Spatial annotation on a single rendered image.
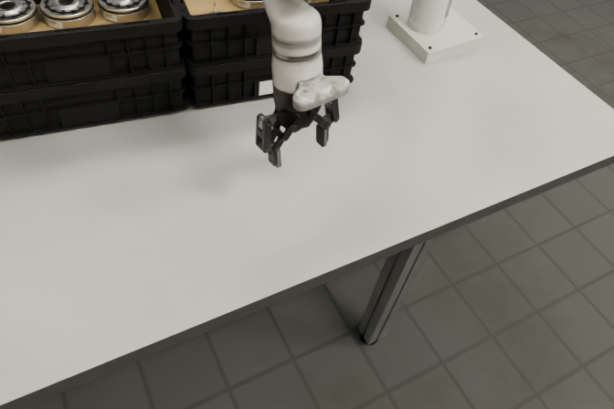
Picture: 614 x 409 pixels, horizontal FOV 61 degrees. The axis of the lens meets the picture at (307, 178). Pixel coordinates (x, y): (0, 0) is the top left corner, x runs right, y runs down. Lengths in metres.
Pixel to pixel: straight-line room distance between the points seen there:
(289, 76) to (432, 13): 0.75
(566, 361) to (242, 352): 0.99
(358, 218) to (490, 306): 0.94
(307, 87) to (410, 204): 0.41
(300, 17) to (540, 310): 1.44
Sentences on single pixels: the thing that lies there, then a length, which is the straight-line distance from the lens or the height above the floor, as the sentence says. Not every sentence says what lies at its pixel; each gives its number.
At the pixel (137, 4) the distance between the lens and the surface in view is 1.23.
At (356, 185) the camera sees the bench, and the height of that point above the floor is 0.70.
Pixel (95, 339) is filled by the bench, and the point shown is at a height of 0.70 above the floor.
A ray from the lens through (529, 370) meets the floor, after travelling 1.81.
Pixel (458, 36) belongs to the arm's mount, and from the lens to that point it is 1.49.
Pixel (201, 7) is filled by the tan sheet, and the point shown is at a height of 0.83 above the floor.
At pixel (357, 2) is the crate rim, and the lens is 1.15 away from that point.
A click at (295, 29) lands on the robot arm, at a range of 0.71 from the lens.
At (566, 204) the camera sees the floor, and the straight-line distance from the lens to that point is 2.29.
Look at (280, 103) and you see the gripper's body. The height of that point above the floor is 0.97.
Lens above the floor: 1.48
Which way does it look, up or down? 48 degrees down
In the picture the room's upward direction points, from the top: 10 degrees clockwise
